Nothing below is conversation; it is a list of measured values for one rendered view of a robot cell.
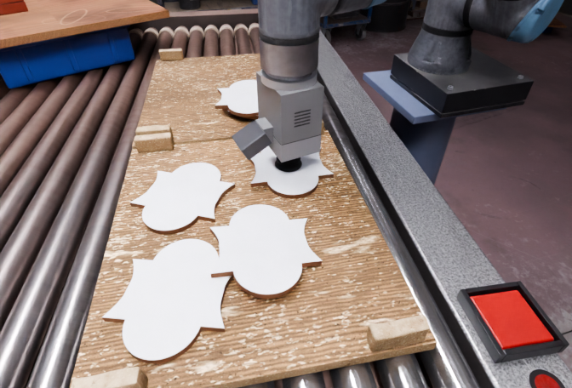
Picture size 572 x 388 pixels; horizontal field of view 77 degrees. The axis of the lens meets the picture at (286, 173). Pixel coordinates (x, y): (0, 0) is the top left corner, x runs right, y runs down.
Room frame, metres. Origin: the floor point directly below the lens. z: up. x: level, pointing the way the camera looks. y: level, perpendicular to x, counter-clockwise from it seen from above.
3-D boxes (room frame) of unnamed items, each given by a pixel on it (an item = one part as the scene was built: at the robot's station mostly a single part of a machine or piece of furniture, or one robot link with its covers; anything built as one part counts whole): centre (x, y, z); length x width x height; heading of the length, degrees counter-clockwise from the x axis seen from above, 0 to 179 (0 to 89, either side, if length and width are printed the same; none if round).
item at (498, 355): (0.21, -0.24, 0.92); 0.08 x 0.08 x 0.02; 9
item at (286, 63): (0.46, 0.00, 1.12); 0.08 x 0.08 x 0.05
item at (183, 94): (0.76, 0.13, 0.93); 0.41 x 0.35 x 0.02; 10
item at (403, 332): (0.18, -0.11, 0.95); 0.06 x 0.02 x 0.03; 100
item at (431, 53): (0.91, -0.39, 0.99); 0.15 x 0.15 x 0.10
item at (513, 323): (0.21, -0.24, 0.92); 0.06 x 0.06 x 0.01; 9
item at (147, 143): (0.51, 0.22, 0.95); 0.06 x 0.02 x 0.03; 100
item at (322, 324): (0.35, 0.06, 0.93); 0.41 x 0.35 x 0.02; 10
